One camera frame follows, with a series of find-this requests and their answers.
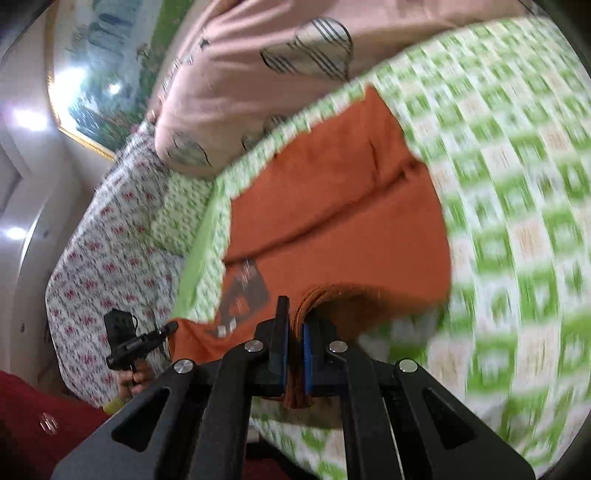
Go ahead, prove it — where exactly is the orange knit t-shirt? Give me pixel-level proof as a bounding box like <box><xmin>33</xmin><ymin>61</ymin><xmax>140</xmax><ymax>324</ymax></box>
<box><xmin>169</xmin><ymin>87</ymin><xmax>452</xmax><ymax>408</ymax></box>

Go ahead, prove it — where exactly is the red sleeve left forearm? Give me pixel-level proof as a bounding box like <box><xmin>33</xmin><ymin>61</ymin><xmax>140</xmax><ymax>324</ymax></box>
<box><xmin>1</xmin><ymin>372</ymin><xmax>125</xmax><ymax>479</ymax></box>

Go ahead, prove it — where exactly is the person's left hand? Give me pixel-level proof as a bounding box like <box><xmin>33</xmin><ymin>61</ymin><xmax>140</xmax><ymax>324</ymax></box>
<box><xmin>118</xmin><ymin>359</ymin><xmax>155</xmax><ymax>400</ymax></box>

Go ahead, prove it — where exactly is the floral quilt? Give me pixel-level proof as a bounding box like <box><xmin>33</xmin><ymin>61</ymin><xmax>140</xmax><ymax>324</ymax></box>
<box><xmin>45</xmin><ymin>121</ymin><xmax>184</xmax><ymax>407</ymax></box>

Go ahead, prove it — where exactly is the green patterned pillow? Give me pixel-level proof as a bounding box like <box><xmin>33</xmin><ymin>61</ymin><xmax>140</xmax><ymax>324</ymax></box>
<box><xmin>149</xmin><ymin>173</ymin><xmax>214</xmax><ymax>256</ymax></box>

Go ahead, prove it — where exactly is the framed landscape painting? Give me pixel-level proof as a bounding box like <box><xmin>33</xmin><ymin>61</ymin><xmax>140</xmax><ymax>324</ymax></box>
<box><xmin>45</xmin><ymin>0</ymin><xmax>192</xmax><ymax>159</ymax></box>

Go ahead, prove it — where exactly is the green patterned bed sheet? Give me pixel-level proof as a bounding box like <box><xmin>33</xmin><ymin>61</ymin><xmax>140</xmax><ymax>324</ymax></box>
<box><xmin>168</xmin><ymin>15</ymin><xmax>591</xmax><ymax>480</ymax></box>

